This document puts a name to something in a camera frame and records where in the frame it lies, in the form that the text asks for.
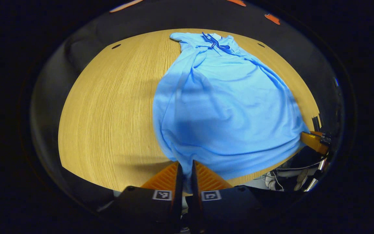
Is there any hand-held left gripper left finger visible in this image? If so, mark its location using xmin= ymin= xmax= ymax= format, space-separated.
xmin=112 ymin=162 xmax=184 ymax=233

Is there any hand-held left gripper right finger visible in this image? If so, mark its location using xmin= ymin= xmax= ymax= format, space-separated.
xmin=190 ymin=160 xmax=264 ymax=233

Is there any light blue T-shirt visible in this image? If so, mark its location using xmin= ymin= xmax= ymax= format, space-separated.
xmin=152 ymin=32 xmax=310 ymax=193

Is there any chrome metal leg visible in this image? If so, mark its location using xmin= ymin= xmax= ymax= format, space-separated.
xmin=304 ymin=159 xmax=326 ymax=192

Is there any black backdrop cloth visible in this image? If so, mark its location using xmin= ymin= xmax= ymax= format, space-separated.
xmin=30 ymin=0 xmax=345 ymax=169

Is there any white cable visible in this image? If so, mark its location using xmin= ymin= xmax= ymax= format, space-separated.
xmin=273 ymin=157 xmax=329 ymax=172

